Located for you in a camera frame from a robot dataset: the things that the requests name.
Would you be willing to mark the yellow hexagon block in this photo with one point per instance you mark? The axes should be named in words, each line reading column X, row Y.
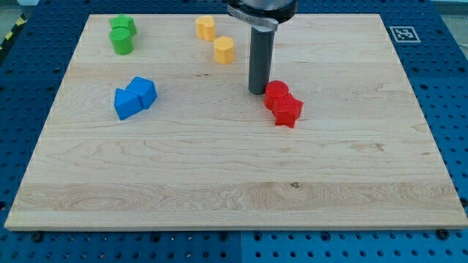
column 224, row 50

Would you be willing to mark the red cylinder block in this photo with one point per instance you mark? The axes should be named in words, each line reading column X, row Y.
column 274, row 90

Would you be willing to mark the yellow heart block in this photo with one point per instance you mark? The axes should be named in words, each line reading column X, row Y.
column 205, row 26

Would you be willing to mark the grey cylindrical pointer rod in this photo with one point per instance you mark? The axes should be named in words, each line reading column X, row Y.
column 260, row 55

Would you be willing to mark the blue triangle block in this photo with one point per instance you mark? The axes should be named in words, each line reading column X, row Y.
column 126, row 103

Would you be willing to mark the robot arm flange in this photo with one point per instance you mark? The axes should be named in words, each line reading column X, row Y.
column 263, row 15

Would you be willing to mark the wooden board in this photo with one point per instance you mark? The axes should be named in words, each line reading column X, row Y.
column 207, row 154

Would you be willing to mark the green star block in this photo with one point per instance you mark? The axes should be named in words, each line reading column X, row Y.
column 123, row 21

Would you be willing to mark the blue cube block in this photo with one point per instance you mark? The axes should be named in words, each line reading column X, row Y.
column 145, row 89

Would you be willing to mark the green cylinder block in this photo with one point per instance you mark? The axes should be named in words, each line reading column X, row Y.
column 121, row 40

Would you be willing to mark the white fiducial marker tag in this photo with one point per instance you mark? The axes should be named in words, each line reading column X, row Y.
column 404, row 34

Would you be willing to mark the red star block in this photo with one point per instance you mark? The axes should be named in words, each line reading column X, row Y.
column 287, row 110

